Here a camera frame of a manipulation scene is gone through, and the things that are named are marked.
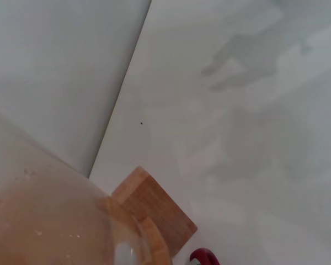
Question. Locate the clear glass dispenser jar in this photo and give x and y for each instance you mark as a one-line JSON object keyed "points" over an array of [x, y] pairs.
{"points": [[44, 215]]}

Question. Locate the wooden dispenser stand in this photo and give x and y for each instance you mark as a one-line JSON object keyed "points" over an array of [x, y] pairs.
{"points": [[154, 204]]}

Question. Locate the red ceramic cup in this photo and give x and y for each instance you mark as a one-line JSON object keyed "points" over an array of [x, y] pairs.
{"points": [[204, 256]]}

